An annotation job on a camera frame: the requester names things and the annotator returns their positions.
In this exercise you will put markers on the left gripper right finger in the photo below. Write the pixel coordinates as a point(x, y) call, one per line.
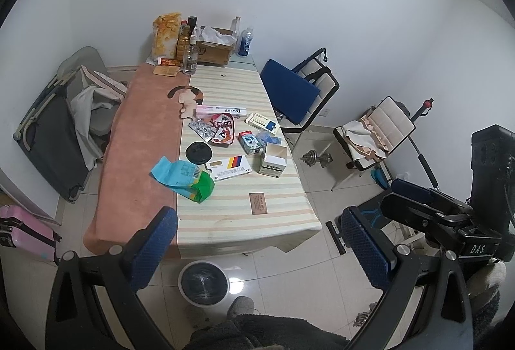
point(442, 319)

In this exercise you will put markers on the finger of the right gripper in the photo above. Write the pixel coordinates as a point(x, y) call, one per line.
point(438, 215)
point(406, 193)

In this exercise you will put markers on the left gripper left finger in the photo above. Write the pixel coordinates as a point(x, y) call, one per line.
point(75, 318)

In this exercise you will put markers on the blue green snack bag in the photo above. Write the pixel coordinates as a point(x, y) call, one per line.
point(184, 178)

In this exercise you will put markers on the black round lid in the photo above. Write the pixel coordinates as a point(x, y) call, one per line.
point(198, 153)

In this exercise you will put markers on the white box coloured stripes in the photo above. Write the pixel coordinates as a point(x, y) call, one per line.
point(227, 168)

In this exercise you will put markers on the white carton box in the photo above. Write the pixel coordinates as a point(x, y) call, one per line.
point(273, 160)

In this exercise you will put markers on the red blue milk carton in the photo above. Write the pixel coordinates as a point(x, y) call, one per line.
point(249, 143)

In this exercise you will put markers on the white blue medicine box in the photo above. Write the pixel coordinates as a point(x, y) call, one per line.
point(263, 123)

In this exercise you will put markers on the white round trash bin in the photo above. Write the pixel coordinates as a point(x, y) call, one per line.
point(203, 284)

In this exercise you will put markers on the white padded chair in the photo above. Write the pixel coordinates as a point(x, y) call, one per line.
point(372, 138)

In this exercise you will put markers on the pink suitcase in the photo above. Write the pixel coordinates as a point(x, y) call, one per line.
point(21, 230)

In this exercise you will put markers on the metal dumbbell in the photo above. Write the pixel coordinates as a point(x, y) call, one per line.
point(311, 158)

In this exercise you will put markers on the pink terry table cloth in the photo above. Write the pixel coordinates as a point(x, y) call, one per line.
point(146, 127)

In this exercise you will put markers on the striped cream table cloth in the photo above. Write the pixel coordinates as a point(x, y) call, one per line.
point(247, 211)

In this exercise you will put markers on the silver pill blister pack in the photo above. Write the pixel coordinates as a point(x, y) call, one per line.
point(203, 129)

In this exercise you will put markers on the blue cushion folding chair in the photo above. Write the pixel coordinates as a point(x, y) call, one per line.
point(298, 95)

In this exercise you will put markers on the blue plastic wrapper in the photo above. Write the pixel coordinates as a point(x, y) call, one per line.
point(264, 138)

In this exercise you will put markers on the red white snack wrapper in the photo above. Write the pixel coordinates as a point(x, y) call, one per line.
point(224, 129)

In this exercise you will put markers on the pink white toothpaste box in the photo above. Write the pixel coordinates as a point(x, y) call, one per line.
point(208, 111)

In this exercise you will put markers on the brown cardboard box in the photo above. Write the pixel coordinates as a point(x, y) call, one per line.
point(215, 45)

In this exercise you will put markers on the amber glass bottle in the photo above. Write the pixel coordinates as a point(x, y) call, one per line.
point(182, 42)

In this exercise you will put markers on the blue label water bottle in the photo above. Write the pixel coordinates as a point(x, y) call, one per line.
point(246, 38)

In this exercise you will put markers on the yellow chips bag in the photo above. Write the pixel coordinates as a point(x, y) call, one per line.
point(166, 29)

